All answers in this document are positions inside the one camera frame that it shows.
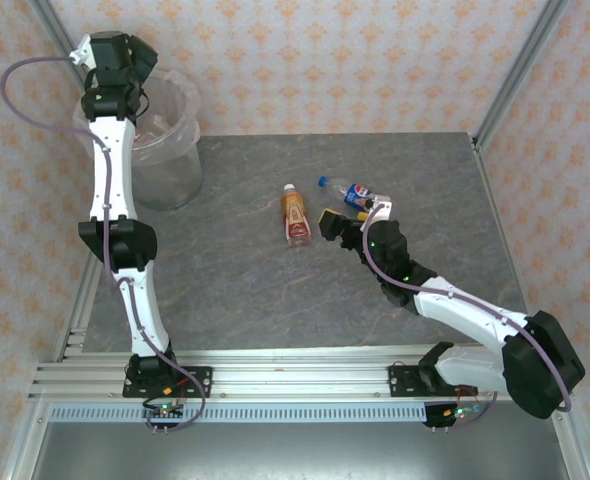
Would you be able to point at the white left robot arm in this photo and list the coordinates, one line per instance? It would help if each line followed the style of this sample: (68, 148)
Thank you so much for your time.
(112, 165)

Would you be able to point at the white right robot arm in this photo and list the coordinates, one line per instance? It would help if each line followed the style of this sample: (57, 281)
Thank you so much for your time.
(465, 310)

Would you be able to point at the clear plastic bin liner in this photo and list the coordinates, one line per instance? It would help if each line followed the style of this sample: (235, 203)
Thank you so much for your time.
(187, 100)

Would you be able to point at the clear plastic bin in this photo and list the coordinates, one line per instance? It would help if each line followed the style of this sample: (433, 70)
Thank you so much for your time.
(170, 185)

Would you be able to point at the blue cap Pepsi bottle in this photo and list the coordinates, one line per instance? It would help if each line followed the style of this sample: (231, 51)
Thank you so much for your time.
(357, 192)

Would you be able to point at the red label tea bottle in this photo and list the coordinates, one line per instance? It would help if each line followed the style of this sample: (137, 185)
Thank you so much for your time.
(296, 220)

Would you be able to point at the small electronics board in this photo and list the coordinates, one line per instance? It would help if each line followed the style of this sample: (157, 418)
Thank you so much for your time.
(455, 414)
(165, 412)

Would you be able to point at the aluminium frame post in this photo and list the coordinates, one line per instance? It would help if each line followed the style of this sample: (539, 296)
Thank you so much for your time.
(520, 70)
(50, 22)

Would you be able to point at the aluminium table side rail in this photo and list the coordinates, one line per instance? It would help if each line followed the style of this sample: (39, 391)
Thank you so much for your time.
(77, 310)
(495, 200)

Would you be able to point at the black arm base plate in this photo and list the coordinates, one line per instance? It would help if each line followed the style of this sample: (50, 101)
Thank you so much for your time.
(402, 382)
(200, 382)

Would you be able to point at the aluminium mounting rail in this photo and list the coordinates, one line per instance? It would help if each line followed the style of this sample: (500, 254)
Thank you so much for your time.
(300, 372)

